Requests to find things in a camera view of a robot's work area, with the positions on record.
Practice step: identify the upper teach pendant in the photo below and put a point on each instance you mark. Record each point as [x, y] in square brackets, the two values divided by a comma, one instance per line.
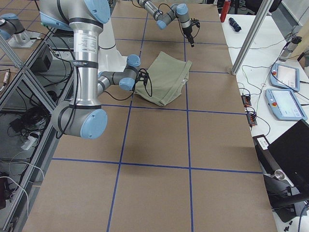
[285, 77]

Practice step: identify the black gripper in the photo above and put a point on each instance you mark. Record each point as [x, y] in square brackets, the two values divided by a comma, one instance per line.
[188, 31]
[133, 87]

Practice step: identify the clear water bottle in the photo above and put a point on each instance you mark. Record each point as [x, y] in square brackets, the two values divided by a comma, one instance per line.
[290, 47]

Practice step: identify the aluminium frame post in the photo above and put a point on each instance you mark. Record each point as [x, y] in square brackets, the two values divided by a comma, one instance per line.
[258, 20]

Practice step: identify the white power strip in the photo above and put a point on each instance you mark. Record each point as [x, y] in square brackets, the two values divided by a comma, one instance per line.
[30, 141]

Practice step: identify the sage green long-sleeve shirt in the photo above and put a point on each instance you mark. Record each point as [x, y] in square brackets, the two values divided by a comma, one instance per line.
[168, 76]

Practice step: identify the teach pendant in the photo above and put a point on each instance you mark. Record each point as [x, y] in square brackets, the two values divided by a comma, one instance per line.
[284, 105]
[285, 77]

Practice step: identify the folded dark blue umbrella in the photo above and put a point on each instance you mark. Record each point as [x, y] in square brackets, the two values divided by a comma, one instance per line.
[236, 27]

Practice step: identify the red cylinder tube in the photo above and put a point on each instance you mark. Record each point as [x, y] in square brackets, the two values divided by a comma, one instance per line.
[225, 10]

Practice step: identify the orange black electronics board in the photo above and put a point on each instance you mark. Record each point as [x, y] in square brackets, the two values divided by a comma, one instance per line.
[249, 110]

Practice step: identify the lower teach pendant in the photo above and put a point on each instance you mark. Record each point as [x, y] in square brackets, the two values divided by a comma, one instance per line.
[284, 105]

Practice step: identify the black box under rack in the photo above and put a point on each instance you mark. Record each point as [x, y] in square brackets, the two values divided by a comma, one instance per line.
[43, 61]

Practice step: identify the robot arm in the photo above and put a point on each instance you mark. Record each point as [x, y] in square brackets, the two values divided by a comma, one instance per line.
[165, 14]
[94, 69]

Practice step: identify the black monitor with stand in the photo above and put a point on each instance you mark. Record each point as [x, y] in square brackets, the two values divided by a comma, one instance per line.
[285, 162]

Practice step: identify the aluminium frame rack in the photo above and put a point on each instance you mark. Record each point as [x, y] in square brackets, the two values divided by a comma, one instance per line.
[26, 104]

